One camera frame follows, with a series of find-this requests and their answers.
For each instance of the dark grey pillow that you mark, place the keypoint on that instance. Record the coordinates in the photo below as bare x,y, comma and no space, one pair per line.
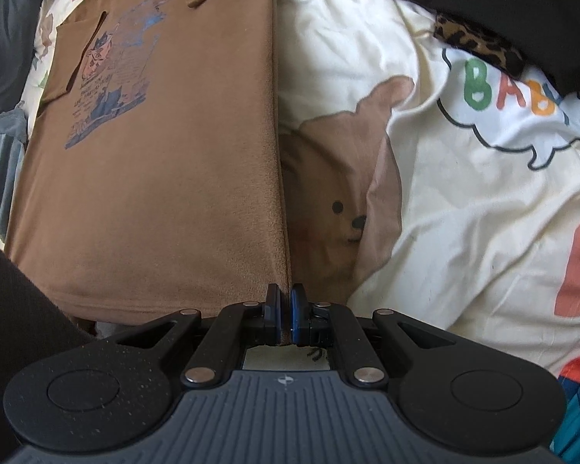
5,48

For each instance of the brown printed t-shirt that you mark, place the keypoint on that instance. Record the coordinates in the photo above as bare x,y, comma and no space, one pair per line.
174,193

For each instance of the cream bear printed blanket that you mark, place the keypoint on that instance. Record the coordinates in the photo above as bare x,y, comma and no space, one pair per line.
464,203

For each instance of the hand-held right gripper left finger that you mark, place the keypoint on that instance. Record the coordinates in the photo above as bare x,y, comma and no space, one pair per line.
273,316

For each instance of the black folded cloth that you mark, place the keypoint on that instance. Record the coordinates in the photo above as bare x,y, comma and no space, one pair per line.
512,0

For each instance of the blue-grey garment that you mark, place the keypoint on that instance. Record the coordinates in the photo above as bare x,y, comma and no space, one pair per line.
2,169

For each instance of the leopard print cloth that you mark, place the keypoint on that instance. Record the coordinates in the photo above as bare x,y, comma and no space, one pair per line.
478,41

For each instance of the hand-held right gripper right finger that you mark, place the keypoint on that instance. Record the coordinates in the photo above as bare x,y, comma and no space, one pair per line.
298,316

